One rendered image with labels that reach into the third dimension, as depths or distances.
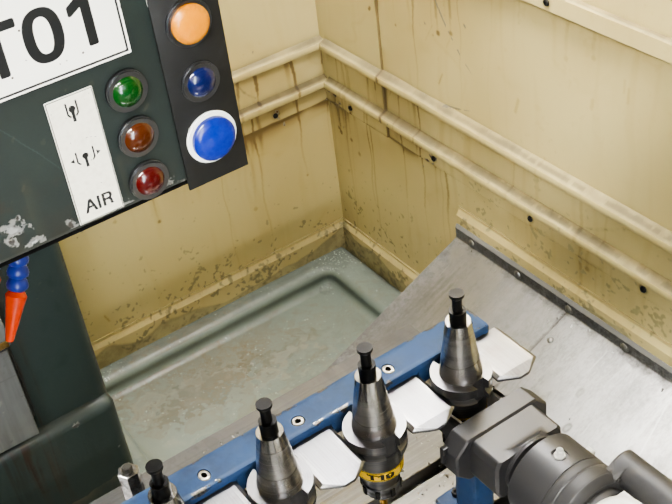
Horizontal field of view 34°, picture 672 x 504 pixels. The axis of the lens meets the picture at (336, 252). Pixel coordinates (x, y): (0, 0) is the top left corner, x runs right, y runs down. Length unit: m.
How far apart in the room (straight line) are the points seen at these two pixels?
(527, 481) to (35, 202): 0.57
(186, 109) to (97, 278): 1.36
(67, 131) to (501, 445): 0.59
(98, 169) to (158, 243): 1.39
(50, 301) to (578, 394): 0.78
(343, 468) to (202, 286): 1.15
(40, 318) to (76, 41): 0.97
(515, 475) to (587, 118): 0.64
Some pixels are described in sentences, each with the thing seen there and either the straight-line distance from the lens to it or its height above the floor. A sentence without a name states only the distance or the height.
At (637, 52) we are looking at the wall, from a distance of 1.45.
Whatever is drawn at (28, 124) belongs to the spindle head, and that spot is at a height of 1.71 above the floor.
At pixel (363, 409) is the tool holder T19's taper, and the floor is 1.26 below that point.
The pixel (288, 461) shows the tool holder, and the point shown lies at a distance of 1.02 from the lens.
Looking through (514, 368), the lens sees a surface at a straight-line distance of 1.16.
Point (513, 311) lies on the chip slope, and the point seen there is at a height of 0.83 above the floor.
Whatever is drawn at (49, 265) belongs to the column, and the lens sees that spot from 1.55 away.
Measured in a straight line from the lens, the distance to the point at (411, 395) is 1.13.
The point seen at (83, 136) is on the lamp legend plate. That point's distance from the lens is 0.68.
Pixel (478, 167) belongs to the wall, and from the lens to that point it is 1.80.
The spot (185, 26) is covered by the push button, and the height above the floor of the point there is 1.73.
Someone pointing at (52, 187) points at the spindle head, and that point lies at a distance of 0.69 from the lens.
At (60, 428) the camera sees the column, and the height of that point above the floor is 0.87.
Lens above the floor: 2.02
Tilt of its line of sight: 37 degrees down
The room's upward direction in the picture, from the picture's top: 8 degrees counter-clockwise
